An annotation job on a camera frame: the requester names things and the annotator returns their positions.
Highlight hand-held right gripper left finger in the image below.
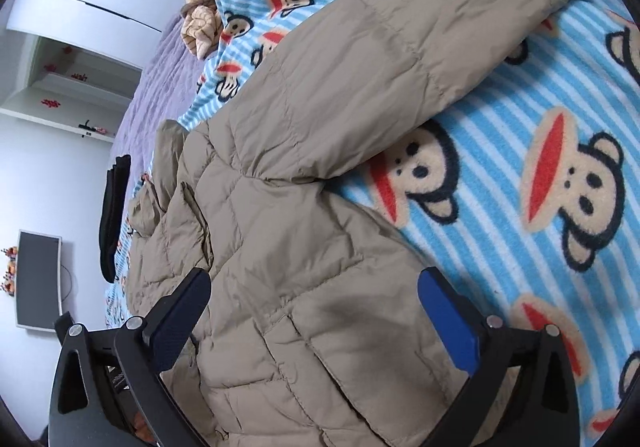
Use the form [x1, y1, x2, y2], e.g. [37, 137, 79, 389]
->
[47, 268, 212, 447]

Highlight black folded cloth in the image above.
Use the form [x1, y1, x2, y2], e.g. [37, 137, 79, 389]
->
[98, 154, 132, 284]

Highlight orange ornaments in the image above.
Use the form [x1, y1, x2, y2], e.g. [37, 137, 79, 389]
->
[0, 247, 18, 298]

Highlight grey flat screen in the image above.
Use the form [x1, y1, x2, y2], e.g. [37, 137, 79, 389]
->
[15, 229, 63, 330]

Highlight blue striped monkey print blanket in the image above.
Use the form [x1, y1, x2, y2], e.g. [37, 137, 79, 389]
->
[102, 0, 640, 447]

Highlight purple bed sheet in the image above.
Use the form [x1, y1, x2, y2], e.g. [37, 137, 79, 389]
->
[112, 14, 208, 208]

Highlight white wall shelf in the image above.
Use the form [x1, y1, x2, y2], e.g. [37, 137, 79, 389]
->
[0, 34, 143, 144]

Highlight thin black cable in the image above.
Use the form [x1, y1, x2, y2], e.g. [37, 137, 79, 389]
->
[60, 264, 81, 313]

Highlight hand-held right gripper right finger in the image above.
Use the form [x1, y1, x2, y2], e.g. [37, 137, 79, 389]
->
[418, 268, 582, 447]

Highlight beige puffer jacket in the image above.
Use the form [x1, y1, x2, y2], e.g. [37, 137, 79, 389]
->
[122, 0, 606, 447]

